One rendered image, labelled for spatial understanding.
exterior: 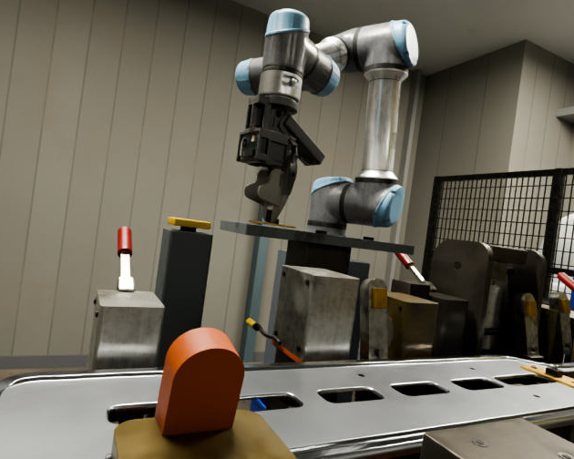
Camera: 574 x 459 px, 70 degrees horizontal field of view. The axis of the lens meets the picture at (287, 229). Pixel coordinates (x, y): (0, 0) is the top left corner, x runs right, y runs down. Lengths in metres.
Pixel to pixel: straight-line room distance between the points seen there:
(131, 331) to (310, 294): 0.23
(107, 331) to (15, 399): 0.11
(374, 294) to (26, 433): 0.45
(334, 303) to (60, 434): 0.35
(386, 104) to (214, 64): 2.35
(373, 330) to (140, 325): 0.33
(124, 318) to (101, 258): 2.61
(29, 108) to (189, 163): 1.04
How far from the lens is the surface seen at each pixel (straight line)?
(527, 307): 0.92
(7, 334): 3.21
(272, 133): 0.70
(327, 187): 1.16
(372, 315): 0.63
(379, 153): 1.11
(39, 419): 0.39
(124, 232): 0.65
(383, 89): 1.14
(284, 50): 0.75
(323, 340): 0.58
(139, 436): 0.23
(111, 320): 0.48
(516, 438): 0.40
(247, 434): 0.23
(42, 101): 3.14
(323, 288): 0.56
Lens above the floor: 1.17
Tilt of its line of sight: level
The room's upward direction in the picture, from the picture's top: 8 degrees clockwise
